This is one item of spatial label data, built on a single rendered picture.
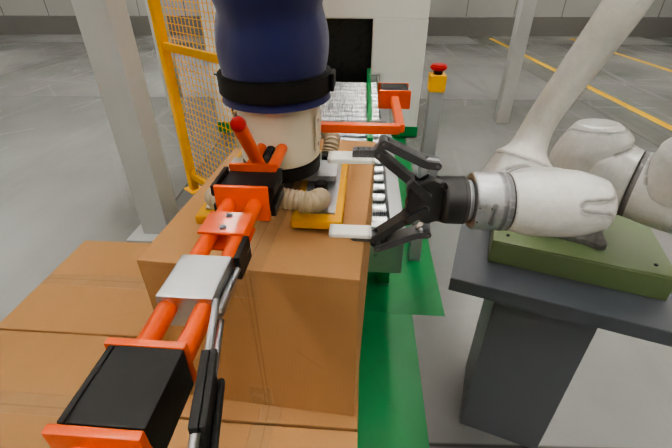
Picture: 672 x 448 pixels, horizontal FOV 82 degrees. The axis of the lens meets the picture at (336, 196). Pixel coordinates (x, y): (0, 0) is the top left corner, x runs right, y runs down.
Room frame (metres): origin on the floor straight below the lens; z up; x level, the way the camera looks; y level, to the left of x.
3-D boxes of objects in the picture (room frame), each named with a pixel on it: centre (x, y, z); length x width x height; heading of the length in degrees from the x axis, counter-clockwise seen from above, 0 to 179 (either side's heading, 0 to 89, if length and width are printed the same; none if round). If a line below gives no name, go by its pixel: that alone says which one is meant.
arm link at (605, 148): (0.83, -0.61, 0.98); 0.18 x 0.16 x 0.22; 46
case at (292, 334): (0.80, 0.12, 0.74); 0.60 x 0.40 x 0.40; 172
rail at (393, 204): (2.28, -0.30, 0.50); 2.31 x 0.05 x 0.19; 176
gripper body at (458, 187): (0.52, -0.16, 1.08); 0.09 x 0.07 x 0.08; 86
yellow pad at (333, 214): (0.78, 0.03, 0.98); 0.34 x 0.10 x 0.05; 176
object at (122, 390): (0.19, 0.17, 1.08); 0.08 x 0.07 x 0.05; 176
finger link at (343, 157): (0.52, -0.02, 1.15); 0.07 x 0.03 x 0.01; 86
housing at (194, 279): (0.32, 0.16, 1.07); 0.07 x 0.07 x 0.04; 86
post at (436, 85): (1.68, -0.43, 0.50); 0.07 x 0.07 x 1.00; 86
